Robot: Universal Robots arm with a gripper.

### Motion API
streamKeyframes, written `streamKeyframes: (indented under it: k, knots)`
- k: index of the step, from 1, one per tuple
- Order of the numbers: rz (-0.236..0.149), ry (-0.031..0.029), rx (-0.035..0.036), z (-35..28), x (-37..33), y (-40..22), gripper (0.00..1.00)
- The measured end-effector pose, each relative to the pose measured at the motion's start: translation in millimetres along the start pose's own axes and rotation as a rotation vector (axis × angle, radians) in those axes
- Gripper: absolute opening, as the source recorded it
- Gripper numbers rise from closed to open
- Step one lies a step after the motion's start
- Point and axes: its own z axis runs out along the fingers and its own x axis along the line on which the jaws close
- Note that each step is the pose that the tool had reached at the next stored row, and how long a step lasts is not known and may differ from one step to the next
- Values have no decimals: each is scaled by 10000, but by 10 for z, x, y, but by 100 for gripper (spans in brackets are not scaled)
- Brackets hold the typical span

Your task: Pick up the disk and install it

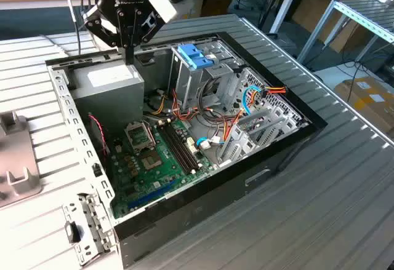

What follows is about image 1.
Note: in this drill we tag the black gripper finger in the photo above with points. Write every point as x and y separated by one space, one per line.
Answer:
123 36
144 30

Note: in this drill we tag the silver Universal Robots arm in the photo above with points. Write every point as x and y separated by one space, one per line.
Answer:
184 4

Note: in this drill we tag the grey metal disk bay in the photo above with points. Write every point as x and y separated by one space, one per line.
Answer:
246 141

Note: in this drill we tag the blue plastic drive latch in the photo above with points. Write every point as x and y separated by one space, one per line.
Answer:
191 55

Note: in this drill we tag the grey power supply unit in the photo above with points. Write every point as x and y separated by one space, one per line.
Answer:
107 91

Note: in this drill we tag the grey metal drive cage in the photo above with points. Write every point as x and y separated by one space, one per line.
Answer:
187 85

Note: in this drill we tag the black case fan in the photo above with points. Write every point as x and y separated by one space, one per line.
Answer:
96 137

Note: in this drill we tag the black RAM slot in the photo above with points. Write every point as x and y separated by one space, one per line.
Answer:
184 149
177 150

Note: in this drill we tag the white board connector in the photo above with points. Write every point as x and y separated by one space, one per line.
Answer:
191 146

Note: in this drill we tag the CPU socket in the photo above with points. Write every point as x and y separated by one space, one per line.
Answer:
151 160

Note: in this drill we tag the black tripod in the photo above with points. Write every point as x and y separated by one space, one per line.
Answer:
271 5

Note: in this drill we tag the green motherboard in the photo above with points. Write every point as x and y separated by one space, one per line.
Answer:
154 176

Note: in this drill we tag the grey parts rack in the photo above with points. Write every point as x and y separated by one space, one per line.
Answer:
15 156

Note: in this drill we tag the blue expansion slot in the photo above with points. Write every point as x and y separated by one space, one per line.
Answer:
137 203

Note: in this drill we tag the black open PC case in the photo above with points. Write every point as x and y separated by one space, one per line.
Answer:
215 196

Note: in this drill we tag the slatted metal side table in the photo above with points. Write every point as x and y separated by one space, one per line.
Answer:
363 8

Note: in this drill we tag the cardboard boxes with labels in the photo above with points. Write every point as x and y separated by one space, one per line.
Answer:
363 104

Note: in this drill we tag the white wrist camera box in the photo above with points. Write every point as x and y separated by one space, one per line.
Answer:
161 2

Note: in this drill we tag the grey metal card retainer bracket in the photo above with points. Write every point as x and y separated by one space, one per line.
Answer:
92 220

